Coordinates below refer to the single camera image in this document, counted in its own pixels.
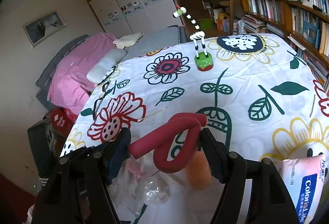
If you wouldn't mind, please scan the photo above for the tissue pack blue label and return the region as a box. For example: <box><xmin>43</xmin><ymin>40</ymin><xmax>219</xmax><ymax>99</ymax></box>
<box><xmin>278</xmin><ymin>154</ymin><xmax>326</xmax><ymax>223</ymax></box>

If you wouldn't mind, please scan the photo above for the red cardboard box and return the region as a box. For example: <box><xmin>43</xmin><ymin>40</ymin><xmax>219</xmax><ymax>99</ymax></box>
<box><xmin>46</xmin><ymin>108</ymin><xmax>77</xmax><ymax>138</ymax></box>

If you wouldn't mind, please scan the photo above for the clear plastic cotton-swab bag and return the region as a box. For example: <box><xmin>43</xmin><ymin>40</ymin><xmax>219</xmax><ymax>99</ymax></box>
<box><xmin>108</xmin><ymin>157</ymin><xmax>170</xmax><ymax>217</ymax></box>

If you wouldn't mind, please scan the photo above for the framed wall picture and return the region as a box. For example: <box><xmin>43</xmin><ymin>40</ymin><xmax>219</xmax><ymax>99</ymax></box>
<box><xmin>23</xmin><ymin>11</ymin><xmax>66</xmax><ymax>47</ymax></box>

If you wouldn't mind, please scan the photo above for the zebra toy green base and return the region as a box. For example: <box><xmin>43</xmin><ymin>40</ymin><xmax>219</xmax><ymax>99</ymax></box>
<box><xmin>172</xmin><ymin>5</ymin><xmax>214</xmax><ymax>72</ymax></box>

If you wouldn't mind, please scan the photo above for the wooden bookshelf with books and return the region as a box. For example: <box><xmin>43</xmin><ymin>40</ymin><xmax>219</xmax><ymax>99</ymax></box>
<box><xmin>241</xmin><ymin>0</ymin><xmax>328</xmax><ymax>92</ymax></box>

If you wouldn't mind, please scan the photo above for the folded cream cloth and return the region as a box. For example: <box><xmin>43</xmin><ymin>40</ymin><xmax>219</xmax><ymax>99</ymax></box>
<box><xmin>113</xmin><ymin>32</ymin><xmax>143</xmax><ymax>49</ymax></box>

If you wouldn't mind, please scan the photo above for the pink blanket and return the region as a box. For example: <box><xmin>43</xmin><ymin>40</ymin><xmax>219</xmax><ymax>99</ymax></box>
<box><xmin>47</xmin><ymin>32</ymin><xmax>115</xmax><ymax>115</ymax></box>

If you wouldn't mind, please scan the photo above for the orange sponge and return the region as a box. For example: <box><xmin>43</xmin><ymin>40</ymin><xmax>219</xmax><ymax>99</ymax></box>
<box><xmin>185</xmin><ymin>151</ymin><xmax>212</xmax><ymax>190</ymax></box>

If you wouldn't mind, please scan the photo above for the floral white tablecloth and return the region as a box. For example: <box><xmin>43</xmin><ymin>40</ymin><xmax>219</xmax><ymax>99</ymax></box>
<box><xmin>59</xmin><ymin>33</ymin><xmax>329</xmax><ymax>224</ymax></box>

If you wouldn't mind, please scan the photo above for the grey bolster pillow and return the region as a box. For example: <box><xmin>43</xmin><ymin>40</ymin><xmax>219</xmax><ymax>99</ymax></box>
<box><xmin>86</xmin><ymin>48</ymin><xmax>127</xmax><ymax>84</ymax></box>

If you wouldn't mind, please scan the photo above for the brown strap wristwatch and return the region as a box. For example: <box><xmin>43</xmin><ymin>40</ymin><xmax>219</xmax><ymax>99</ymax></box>
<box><xmin>93</xmin><ymin>80</ymin><xmax>111</xmax><ymax>120</ymax></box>

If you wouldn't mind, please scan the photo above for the grey bed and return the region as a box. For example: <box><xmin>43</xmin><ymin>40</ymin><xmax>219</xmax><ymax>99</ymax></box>
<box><xmin>36</xmin><ymin>25</ymin><xmax>187</xmax><ymax>114</ymax></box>

